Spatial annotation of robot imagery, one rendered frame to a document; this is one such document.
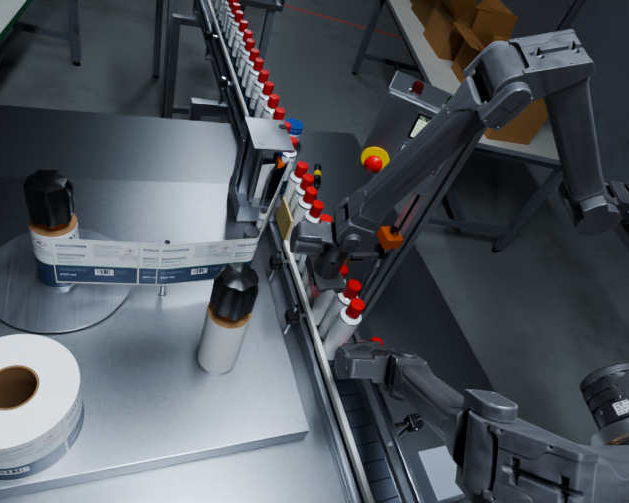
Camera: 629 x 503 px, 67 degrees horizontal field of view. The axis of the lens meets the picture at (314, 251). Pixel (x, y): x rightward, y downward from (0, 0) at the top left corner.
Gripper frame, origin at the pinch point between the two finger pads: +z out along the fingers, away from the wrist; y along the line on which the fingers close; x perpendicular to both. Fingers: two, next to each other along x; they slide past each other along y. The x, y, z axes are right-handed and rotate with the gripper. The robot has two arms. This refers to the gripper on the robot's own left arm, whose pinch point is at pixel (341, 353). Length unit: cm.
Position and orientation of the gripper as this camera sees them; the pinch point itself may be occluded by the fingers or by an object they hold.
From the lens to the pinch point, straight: 114.3
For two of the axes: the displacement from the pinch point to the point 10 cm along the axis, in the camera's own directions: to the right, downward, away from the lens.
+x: 0.5, 10.0, -0.3
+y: -9.0, 0.3, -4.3
